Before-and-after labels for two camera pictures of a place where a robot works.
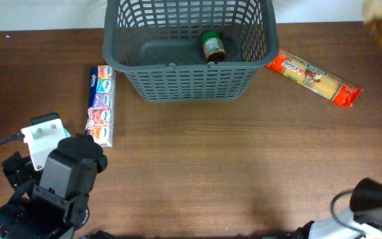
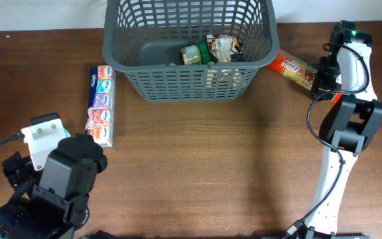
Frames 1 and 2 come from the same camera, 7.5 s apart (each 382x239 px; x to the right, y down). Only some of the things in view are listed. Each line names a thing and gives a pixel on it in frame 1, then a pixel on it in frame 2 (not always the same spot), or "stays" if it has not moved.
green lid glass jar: x=213 y=46 -> x=195 y=54
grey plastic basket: x=159 y=44 stays
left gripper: x=83 y=135 stays
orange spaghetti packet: x=315 y=78 stays
